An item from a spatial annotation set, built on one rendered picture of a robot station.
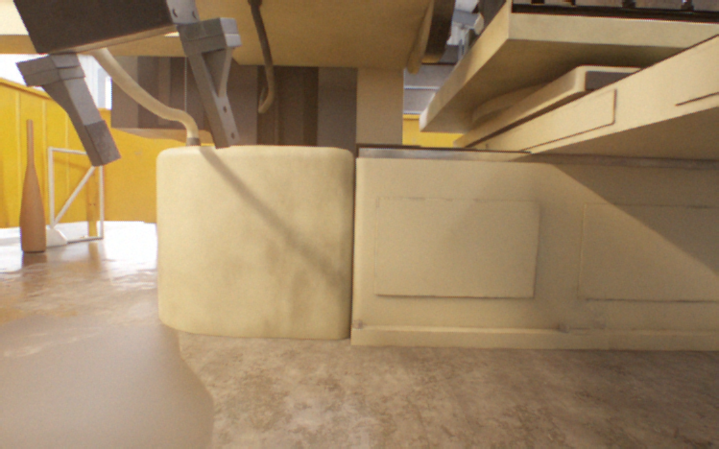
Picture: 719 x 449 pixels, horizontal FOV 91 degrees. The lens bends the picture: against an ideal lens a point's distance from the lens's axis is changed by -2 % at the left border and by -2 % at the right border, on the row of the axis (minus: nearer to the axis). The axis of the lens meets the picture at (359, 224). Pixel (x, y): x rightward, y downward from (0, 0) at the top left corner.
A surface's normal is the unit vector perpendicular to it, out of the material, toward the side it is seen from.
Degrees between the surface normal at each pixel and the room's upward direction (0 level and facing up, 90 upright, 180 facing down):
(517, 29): 90
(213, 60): 113
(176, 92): 90
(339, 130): 90
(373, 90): 90
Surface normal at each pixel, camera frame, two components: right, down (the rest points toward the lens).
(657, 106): -1.00, -0.03
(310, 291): 0.00, 0.07
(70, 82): 0.98, -0.09
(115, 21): -0.10, 0.46
